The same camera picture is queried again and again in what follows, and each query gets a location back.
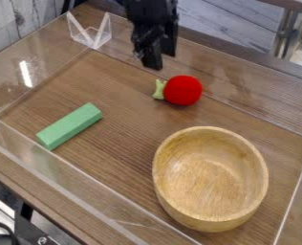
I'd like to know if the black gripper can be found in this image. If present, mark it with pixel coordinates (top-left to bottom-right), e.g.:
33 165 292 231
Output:
130 17 178 71

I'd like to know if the red plush strawberry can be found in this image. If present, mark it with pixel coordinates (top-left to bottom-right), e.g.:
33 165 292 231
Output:
152 75 202 106

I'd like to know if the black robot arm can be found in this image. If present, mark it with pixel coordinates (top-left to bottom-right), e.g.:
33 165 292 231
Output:
122 0 178 71

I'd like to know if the green rectangular block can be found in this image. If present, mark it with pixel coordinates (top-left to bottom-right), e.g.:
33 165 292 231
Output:
36 102 102 150

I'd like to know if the wooden bowl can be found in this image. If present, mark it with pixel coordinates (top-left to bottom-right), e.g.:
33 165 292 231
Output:
152 126 268 233

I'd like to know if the black table leg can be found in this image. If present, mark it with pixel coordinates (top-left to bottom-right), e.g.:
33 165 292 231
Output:
14 203 58 245

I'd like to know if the clear acrylic corner bracket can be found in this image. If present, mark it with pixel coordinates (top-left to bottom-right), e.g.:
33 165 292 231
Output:
65 12 110 50

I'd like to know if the clear acrylic tray wall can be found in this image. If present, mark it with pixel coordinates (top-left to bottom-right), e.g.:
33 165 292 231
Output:
0 121 200 245

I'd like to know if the black cable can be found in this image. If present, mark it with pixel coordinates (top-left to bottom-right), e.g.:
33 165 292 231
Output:
0 221 20 245

